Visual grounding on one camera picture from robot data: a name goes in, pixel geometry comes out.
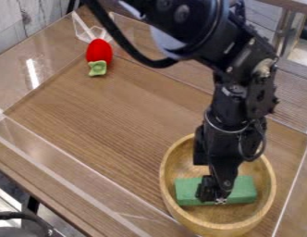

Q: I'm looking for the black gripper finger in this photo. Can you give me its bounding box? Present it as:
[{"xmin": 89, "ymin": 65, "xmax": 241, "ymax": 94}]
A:
[{"xmin": 196, "ymin": 175, "xmax": 216, "ymax": 203}]

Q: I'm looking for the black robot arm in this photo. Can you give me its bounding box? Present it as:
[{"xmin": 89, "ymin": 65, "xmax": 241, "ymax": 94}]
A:
[{"xmin": 83, "ymin": 0, "xmax": 280, "ymax": 204}]

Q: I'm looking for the black cable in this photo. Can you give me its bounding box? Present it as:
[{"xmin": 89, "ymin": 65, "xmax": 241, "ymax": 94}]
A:
[{"xmin": 0, "ymin": 211, "xmax": 52, "ymax": 237}]

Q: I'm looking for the brown wooden bowl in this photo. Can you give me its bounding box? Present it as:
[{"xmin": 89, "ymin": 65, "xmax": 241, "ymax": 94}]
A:
[{"xmin": 160, "ymin": 134, "xmax": 276, "ymax": 237}]

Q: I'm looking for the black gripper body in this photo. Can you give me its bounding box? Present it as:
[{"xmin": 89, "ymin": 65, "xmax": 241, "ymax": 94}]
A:
[{"xmin": 193, "ymin": 112, "xmax": 266, "ymax": 200}]

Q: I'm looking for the red strawberry toy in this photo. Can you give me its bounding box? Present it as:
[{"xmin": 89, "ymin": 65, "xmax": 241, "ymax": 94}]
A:
[{"xmin": 85, "ymin": 39, "xmax": 112, "ymax": 77}]

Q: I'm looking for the clear acrylic corner bracket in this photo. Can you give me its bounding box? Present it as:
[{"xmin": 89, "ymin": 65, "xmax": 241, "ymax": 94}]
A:
[{"xmin": 71, "ymin": 12, "xmax": 111, "ymax": 44}]

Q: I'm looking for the clear acrylic tray wall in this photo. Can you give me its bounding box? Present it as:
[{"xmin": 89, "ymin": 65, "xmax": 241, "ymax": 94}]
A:
[{"xmin": 0, "ymin": 109, "xmax": 196, "ymax": 237}]

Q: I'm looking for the green rectangular block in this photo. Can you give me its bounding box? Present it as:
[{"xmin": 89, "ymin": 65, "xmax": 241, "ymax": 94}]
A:
[{"xmin": 174, "ymin": 176, "xmax": 257, "ymax": 206}]

